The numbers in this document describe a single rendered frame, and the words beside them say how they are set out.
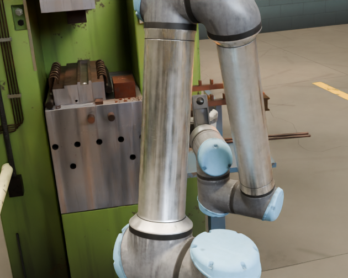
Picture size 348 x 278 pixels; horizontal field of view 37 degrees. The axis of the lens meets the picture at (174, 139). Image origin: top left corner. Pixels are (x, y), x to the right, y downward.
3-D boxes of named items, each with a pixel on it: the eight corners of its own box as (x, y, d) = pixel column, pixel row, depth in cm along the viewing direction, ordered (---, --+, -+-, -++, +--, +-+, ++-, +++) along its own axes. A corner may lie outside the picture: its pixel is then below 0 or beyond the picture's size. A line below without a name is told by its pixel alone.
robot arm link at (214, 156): (200, 181, 137) (198, 145, 133) (191, 162, 148) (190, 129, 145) (235, 177, 138) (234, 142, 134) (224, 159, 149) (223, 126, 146)
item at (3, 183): (0, 223, 184) (-2, 210, 182) (-15, 225, 184) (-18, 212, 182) (15, 174, 225) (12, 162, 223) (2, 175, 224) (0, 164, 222)
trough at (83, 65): (91, 84, 204) (90, 80, 203) (77, 85, 203) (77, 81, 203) (89, 62, 243) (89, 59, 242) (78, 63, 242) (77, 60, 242)
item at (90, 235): (160, 294, 236) (152, 202, 219) (75, 308, 231) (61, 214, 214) (146, 231, 288) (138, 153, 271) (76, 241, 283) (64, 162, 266)
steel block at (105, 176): (152, 202, 219) (143, 100, 204) (61, 214, 214) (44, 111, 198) (138, 153, 271) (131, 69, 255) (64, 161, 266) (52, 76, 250)
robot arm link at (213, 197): (229, 223, 140) (228, 181, 135) (191, 214, 146) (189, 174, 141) (243, 208, 147) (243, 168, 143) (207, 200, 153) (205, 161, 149)
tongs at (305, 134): (307, 133, 217) (308, 131, 216) (311, 137, 213) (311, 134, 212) (163, 144, 215) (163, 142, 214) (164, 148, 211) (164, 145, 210)
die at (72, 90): (105, 100, 207) (103, 79, 204) (54, 105, 204) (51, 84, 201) (101, 75, 246) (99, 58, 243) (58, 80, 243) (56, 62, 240)
